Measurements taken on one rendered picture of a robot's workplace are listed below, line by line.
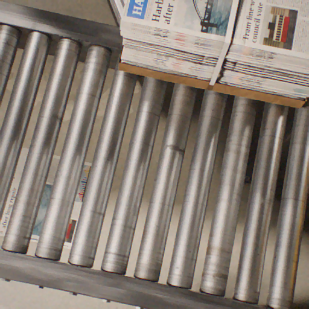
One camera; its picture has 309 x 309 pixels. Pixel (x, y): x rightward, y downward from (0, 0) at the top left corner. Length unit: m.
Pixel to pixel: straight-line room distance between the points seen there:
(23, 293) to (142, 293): 0.87
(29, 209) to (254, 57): 0.51
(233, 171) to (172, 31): 0.33
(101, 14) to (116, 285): 1.26
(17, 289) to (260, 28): 1.24
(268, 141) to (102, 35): 0.41
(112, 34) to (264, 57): 0.36
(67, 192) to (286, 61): 0.48
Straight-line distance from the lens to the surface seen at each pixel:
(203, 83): 1.21
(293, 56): 1.05
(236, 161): 1.21
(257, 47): 1.04
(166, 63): 1.17
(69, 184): 1.19
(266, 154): 1.23
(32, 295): 1.98
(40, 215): 1.99
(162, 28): 1.03
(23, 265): 1.18
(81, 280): 1.16
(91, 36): 1.28
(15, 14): 1.32
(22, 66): 1.28
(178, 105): 1.23
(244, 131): 1.23
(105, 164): 1.19
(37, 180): 1.20
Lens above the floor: 1.96
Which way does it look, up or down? 75 degrees down
